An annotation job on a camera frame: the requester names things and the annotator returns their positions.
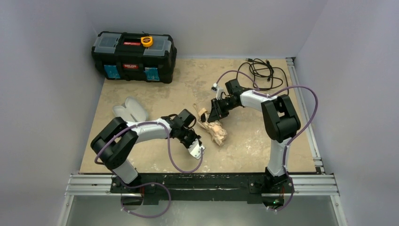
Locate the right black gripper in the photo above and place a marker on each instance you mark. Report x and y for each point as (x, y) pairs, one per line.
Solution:
(219, 106)

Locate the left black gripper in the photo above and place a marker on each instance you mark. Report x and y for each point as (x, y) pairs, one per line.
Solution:
(192, 139)

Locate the beige umbrella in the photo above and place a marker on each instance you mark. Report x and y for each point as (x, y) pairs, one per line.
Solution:
(215, 129)

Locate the grey umbrella case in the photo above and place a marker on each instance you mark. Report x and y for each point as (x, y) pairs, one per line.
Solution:
(131, 110)

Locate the black plastic toolbox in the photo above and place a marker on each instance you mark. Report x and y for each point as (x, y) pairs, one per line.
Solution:
(121, 56)

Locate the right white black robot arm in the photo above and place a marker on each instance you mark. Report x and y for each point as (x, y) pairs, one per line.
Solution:
(280, 120)

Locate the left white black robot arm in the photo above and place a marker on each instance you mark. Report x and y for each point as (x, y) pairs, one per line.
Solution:
(114, 143)

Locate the yellow tape measure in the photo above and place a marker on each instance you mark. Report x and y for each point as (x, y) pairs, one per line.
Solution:
(147, 41)

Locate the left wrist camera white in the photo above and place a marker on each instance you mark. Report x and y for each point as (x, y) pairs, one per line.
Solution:
(196, 149)

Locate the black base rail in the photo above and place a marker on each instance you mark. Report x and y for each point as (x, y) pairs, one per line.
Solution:
(252, 188)

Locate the aluminium frame rail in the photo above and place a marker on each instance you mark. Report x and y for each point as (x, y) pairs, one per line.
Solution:
(305, 184)

